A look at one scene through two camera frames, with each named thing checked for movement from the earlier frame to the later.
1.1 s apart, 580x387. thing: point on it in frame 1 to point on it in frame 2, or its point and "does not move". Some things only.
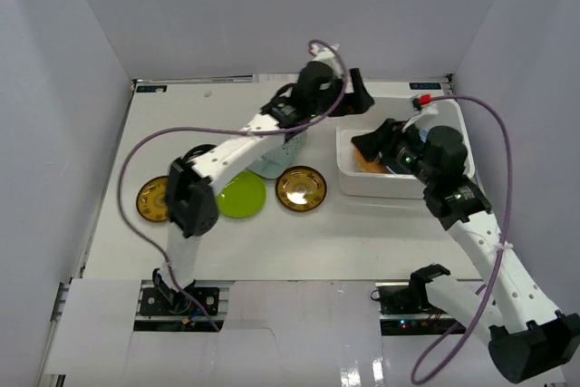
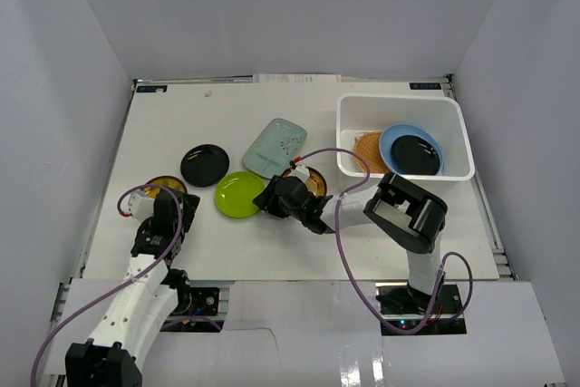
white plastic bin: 401,111 does not move
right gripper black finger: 371,144 to 264,199
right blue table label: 425,85 does not move
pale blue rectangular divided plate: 275,161 does not move
